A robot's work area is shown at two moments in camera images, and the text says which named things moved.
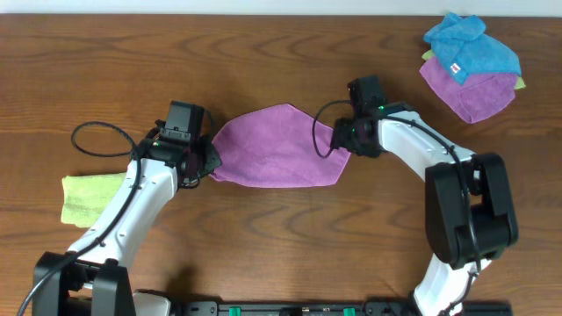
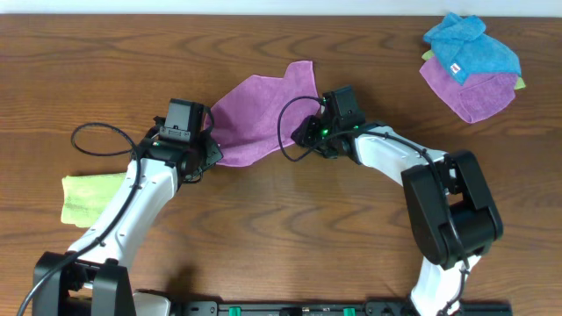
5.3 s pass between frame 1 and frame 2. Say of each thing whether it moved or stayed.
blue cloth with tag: stayed
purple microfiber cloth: moved
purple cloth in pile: stayed
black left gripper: stayed
